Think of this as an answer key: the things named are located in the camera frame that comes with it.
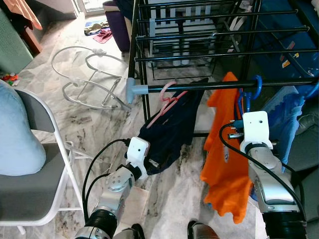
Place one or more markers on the small colourful toy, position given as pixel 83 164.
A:
pixel 9 78

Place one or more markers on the orange shirt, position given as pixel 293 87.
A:
pixel 224 174

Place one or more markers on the pile of floor clothes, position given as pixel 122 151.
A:
pixel 99 32

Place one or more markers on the peach cloth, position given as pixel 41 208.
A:
pixel 22 11

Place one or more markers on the light blue pillow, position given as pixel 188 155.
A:
pixel 17 134

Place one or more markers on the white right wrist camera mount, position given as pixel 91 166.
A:
pixel 255 127

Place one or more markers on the dark purple stool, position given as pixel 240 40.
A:
pixel 117 25

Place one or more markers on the white baby bouncer frame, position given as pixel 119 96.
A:
pixel 94 51

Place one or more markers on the white grey folding chair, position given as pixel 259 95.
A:
pixel 30 194

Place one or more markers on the green perforated cabinet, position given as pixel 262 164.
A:
pixel 12 47

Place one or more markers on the large blue storage box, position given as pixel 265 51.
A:
pixel 294 40

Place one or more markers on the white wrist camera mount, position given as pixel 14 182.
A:
pixel 255 127
pixel 137 152

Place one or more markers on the left robot leg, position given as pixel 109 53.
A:
pixel 129 233

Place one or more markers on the blue plastic hanger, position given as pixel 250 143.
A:
pixel 314 89
pixel 259 88

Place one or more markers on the brown wooden furniture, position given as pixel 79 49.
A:
pixel 27 37

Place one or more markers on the navy hanging garment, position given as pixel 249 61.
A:
pixel 174 134

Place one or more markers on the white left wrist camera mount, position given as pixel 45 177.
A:
pixel 137 152

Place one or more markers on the blue hanging garment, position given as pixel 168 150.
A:
pixel 286 114

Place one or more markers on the pink plastic hanger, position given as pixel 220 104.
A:
pixel 169 99

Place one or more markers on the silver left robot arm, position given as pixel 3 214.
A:
pixel 117 185

